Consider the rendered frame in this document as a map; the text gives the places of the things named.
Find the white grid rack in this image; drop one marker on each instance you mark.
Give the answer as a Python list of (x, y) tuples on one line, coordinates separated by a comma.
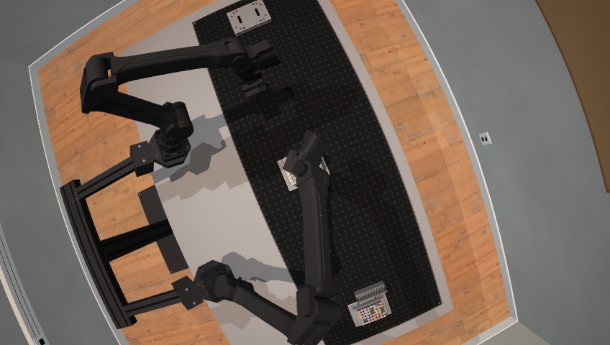
[(293, 179)]

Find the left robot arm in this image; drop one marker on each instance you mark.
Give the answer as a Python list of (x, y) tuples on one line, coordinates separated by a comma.
[(172, 118)]

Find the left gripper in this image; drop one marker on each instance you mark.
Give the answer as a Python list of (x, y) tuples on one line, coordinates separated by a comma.
[(246, 84)]

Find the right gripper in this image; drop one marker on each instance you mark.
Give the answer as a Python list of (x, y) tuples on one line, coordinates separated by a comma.
[(287, 162)]

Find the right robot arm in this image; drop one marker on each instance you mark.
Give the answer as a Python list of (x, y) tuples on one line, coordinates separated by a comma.
[(316, 314)]

